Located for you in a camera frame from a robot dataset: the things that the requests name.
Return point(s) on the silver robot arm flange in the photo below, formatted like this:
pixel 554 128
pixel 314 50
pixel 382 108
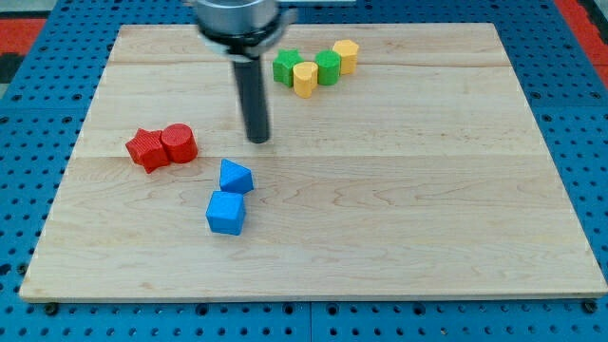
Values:
pixel 242 30

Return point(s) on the yellow heart block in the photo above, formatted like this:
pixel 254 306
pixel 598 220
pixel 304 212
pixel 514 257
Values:
pixel 305 79

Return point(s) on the green circle block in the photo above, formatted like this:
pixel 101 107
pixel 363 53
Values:
pixel 328 63

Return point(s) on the red circle block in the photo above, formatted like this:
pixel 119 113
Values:
pixel 179 143

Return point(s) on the blue triangle block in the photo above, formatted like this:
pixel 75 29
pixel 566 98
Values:
pixel 235 178

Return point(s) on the blue cube block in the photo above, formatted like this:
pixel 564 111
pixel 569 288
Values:
pixel 226 213

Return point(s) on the wooden board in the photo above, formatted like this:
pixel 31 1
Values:
pixel 421 176

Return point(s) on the green star block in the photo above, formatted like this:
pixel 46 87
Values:
pixel 283 66

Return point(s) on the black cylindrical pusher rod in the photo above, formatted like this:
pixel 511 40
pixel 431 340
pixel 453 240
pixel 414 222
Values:
pixel 252 98

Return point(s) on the yellow hexagon block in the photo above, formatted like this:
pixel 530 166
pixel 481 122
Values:
pixel 348 53

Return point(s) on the red star block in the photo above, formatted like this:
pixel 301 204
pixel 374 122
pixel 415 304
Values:
pixel 146 150

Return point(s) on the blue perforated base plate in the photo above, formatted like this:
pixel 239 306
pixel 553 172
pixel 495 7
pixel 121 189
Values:
pixel 46 103

